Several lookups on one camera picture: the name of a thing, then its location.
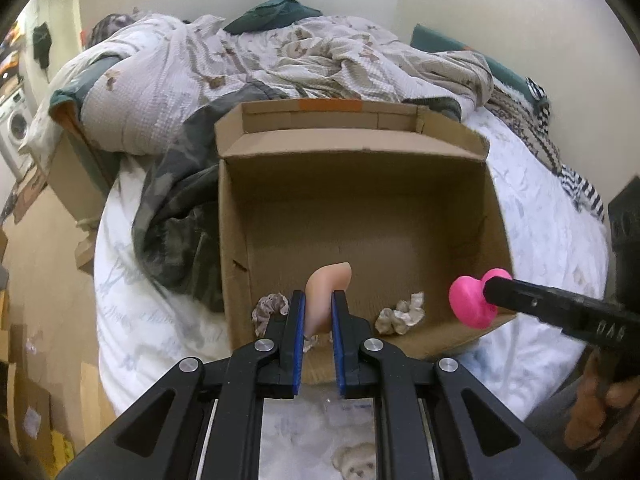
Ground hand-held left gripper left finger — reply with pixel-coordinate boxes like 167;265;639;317
55;290;306;480

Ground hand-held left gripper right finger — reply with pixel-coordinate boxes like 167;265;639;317
331;291;577;480

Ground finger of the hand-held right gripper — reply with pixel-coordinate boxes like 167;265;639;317
481;276;593;333

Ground beige makeup sponge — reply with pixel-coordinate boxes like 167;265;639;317
304;263;354;337

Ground pink makeup sponge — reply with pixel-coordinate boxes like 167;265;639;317
448;268;512;330

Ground cardboard box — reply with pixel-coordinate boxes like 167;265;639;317
214;99;517;387
46;122;118;223

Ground person's right hand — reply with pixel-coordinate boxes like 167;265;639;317
564;347;640;463

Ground crumpled paper ball left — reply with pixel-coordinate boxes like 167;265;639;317
251;294;320;352

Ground crumpled paper ball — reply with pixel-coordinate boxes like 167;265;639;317
375;291;427;336
251;294;320;352

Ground white bed sheet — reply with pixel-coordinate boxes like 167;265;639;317
94;104;612;423

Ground crumpled paper ball right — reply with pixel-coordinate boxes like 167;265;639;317
375;291;427;336

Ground black white striped cloth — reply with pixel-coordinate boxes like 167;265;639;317
487;76;607;222

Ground grey camouflage blanket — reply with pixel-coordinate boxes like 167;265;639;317
131;82;286;313

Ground teal pillow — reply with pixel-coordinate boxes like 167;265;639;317
410;23;532;96

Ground cardboard box beside bed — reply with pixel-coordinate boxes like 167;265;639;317
46;122;118;223

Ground flat cardboard boxes on floor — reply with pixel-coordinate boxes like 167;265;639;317
0;325;57;468

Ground bear print comforter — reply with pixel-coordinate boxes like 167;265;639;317
24;11;497;161

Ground dark green pillow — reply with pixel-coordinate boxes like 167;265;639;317
223;0;324;35

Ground white washing machine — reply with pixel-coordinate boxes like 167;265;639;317
0;89;37;182

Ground grey fuzzy cushion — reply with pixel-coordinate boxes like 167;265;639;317
89;12;138;47

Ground dark hanging garment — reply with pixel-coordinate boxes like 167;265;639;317
32;22;52;69

